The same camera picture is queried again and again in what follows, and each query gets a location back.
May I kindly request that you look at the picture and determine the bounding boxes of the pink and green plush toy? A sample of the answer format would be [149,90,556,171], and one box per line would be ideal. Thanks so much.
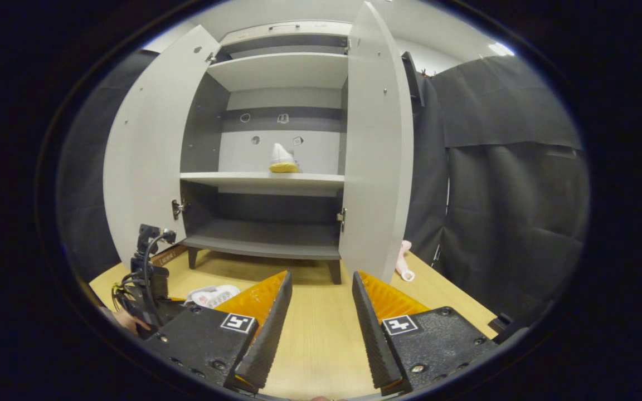
[395,240,415,282]

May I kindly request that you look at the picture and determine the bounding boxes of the grey shoe cabinet door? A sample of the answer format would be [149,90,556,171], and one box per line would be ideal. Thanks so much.
[103,25,222,273]
[338,1,415,285]

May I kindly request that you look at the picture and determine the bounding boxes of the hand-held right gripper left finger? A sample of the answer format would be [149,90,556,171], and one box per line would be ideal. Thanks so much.
[143,270,294,393]

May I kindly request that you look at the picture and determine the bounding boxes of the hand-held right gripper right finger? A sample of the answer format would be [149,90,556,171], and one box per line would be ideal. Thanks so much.
[352,271,500,396]

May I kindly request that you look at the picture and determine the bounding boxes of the grey shoe cabinet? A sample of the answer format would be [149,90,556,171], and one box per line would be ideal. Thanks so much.
[179,21,352,286]

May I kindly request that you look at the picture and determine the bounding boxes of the small black block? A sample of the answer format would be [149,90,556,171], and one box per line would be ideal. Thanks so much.
[489,313,514,334]

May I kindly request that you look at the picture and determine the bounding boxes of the white canvas shoe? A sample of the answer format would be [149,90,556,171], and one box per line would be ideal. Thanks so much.
[184,285,241,310]
[269,143,300,174]

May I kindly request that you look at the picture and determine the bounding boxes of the black backdrop cloth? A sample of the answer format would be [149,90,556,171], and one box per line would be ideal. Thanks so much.
[56,49,590,324]

